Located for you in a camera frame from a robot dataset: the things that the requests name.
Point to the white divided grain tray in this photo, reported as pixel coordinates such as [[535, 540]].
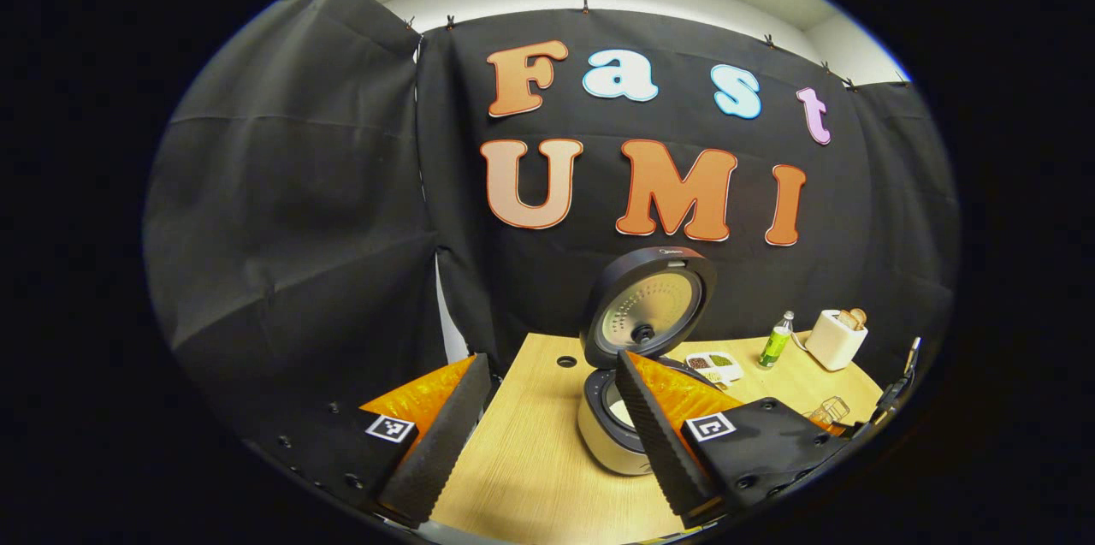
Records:
[[725, 371]]

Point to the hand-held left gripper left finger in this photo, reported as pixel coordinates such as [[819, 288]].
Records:
[[445, 442]]

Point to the toasted bread slice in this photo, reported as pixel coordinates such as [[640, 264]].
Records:
[[845, 320], [858, 316]]

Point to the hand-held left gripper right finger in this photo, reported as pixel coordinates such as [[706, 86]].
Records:
[[654, 442]]

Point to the white toaster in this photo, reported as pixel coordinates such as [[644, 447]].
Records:
[[834, 346]]

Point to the green drink bottle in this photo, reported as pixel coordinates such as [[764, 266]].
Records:
[[776, 346]]

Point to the silver black rice cooker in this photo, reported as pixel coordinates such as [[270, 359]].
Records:
[[650, 305]]

